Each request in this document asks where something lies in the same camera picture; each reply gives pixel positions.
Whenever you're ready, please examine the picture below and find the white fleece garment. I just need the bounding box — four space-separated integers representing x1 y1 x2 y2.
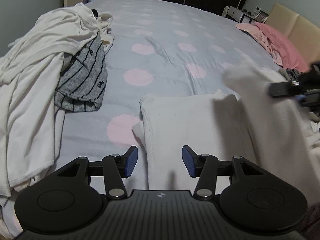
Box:
132 59 319 204

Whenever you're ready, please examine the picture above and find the pink pillow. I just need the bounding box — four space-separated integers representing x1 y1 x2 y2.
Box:
255 22 310 73

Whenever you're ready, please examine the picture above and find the bedside table with items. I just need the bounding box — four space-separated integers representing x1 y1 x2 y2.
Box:
222 6 269 23

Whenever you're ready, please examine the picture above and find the grey striped garment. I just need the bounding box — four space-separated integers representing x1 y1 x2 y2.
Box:
54 35 107 112

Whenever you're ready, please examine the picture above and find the light pink cloth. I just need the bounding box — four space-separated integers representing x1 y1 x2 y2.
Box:
235 23 283 66

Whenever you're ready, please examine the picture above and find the white crumpled clothes pile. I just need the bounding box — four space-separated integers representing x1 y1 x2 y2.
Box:
0 2 115 240

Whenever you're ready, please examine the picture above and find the beige padded headboard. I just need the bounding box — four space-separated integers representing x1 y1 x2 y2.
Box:
265 3 320 64

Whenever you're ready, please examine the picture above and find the polka dot bed sheet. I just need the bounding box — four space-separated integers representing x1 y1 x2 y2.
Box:
54 0 278 190

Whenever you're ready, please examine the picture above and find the dark floral folded garment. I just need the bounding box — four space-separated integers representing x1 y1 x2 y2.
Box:
278 68 302 82

